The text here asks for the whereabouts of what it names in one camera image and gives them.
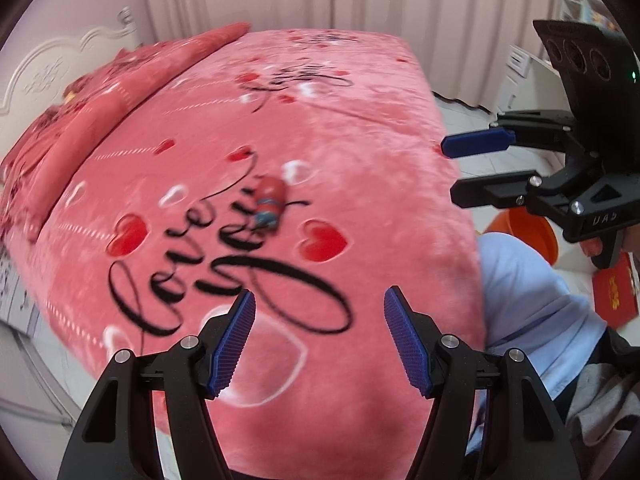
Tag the orange plastic bin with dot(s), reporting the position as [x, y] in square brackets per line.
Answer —
[530, 232]

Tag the red can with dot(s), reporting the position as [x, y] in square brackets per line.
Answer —
[270, 195]

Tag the red gold printed box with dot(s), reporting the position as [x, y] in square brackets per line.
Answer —
[612, 290]

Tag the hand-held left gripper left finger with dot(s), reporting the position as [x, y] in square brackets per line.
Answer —
[232, 345]

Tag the pink heart printed blanket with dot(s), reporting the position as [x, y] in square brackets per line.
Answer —
[350, 110]

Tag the white desk with drawers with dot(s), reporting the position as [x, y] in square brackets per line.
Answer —
[525, 67]

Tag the grey clothing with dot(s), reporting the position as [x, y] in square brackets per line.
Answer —
[600, 410]

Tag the white bed headboard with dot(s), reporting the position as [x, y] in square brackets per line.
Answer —
[40, 75]

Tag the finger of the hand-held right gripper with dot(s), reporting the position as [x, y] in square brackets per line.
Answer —
[475, 142]
[490, 190]

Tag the person's right hand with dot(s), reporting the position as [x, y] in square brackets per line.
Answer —
[591, 250]

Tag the white bed side rail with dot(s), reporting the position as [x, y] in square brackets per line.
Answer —
[35, 360]

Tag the light blue clothing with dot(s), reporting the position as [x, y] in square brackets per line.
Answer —
[525, 300]

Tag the red patterned pillow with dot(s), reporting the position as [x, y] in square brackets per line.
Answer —
[115, 67]

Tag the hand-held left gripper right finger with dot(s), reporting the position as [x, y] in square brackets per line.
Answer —
[407, 342]

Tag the red bolster pillow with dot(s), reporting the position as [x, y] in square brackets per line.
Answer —
[100, 120]

